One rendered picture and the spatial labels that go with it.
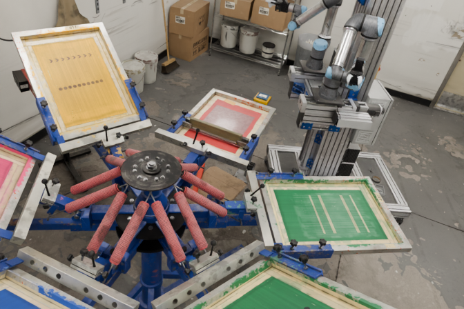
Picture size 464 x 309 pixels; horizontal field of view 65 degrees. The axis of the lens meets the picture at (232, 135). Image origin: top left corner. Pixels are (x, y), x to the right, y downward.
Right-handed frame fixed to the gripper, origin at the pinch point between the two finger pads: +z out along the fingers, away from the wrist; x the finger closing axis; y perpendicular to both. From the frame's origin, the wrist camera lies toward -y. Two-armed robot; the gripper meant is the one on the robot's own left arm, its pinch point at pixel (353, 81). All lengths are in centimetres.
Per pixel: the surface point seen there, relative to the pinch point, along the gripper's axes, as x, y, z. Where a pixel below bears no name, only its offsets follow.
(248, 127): 71, 63, -24
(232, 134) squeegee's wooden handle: 74, 53, 3
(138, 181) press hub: 85, 25, 96
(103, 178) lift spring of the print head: 108, 33, 95
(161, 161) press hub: 82, 25, 79
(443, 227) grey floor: -107, 184, -104
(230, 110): 92, 60, -39
